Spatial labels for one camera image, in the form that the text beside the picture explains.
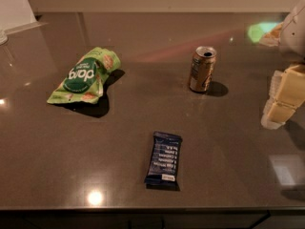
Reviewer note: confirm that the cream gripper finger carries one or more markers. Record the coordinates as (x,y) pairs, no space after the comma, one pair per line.
(288,87)
(276,114)

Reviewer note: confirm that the blue rxbar blueberry bar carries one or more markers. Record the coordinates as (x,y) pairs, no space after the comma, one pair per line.
(164,161)

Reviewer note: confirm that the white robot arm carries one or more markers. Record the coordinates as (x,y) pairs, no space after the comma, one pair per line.
(289,36)

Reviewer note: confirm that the orange soda can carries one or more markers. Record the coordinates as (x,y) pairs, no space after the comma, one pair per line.
(202,69)

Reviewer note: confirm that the green chip snack bag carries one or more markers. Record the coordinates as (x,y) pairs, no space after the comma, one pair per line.
(84,82)

